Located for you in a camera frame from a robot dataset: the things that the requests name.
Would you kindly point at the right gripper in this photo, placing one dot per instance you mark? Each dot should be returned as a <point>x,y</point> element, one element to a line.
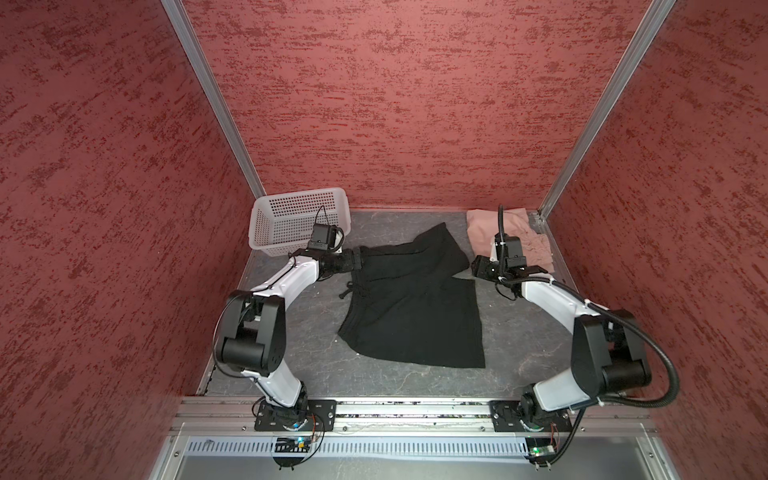
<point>479,266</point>

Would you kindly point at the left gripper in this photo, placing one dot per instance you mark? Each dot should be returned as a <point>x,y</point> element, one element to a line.
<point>347,263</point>

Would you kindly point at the pink shorts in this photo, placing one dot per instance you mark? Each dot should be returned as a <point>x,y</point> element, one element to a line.
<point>482,226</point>

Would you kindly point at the black shorts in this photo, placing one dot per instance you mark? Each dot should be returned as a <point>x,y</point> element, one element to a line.
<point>409,305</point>

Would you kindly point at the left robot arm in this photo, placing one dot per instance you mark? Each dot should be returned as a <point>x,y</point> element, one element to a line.
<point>250,337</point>

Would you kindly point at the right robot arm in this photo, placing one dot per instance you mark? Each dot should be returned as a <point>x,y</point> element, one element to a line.
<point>605,357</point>

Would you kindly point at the white plastic basket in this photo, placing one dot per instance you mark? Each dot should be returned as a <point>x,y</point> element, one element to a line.
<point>282,223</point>

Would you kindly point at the right circuit board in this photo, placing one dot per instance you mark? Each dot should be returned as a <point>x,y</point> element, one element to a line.
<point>540,449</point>

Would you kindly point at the circuit board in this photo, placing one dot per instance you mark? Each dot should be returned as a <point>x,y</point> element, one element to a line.
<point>293,446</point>
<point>540,449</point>

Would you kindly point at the left circuit board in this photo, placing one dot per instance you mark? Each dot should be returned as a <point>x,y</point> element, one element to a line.
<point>293,446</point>

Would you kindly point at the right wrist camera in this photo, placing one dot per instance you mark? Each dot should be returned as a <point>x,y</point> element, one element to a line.
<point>499,250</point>

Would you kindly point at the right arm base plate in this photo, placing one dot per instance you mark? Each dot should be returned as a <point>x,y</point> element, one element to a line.
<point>507,415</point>

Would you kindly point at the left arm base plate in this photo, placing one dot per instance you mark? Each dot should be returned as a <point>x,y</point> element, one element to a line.
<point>321,414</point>

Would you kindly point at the slotted white cable duct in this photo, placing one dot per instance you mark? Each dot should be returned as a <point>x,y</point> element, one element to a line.
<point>369,447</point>

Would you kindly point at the left aluminium corner post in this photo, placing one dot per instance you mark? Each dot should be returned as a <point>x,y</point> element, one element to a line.
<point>184,30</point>

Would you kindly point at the aluminium corner post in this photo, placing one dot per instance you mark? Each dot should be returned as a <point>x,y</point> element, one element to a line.
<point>648,28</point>
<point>184,30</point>

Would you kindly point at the right aluminium corner post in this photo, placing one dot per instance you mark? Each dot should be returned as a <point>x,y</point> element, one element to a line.
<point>648,28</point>

